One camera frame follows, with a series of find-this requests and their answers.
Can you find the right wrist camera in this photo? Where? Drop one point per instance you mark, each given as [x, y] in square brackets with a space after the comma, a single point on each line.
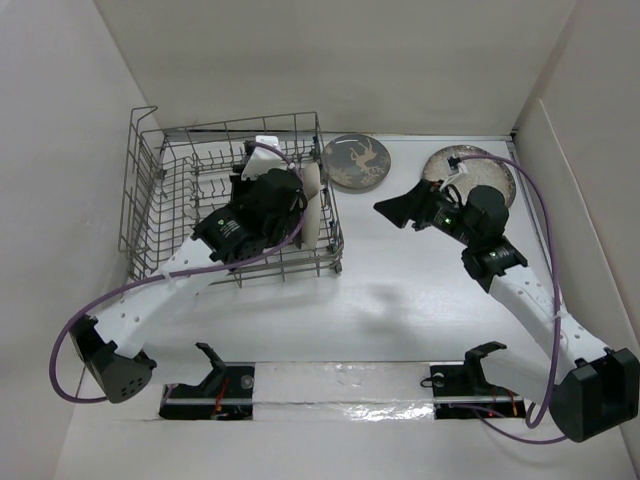
[457, 170]

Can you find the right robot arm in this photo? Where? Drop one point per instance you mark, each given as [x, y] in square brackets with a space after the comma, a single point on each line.
[588, 387]

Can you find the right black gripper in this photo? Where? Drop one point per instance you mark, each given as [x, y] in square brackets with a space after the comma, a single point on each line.
[416, 205]

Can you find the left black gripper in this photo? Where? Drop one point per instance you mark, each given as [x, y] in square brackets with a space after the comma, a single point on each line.
[238, 186]

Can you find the grey plate with deer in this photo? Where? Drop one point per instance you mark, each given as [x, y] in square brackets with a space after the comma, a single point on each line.
[356, 162]

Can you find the cream three-section divided plate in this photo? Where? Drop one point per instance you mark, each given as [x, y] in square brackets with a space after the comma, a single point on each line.
[312, 188]

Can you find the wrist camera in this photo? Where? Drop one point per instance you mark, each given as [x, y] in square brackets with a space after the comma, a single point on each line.
[260, 160]
[457, 170]

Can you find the speckled beige round plate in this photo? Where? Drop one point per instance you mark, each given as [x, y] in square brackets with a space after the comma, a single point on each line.
[483, 170]

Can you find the grey wire dish rack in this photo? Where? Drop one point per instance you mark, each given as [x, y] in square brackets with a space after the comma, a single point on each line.
[176, 176]

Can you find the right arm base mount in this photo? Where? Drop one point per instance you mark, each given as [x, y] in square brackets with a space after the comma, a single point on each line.
[460, 390]

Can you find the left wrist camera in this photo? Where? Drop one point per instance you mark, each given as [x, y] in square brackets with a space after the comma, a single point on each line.
[260, 160]

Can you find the metal rail bar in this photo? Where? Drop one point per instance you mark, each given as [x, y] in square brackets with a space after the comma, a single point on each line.
[347, 398]

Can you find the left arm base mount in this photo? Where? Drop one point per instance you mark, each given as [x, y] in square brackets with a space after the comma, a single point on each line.
[225, 393]

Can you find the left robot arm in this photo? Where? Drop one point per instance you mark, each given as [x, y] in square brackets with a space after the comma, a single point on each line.
[264, 215]

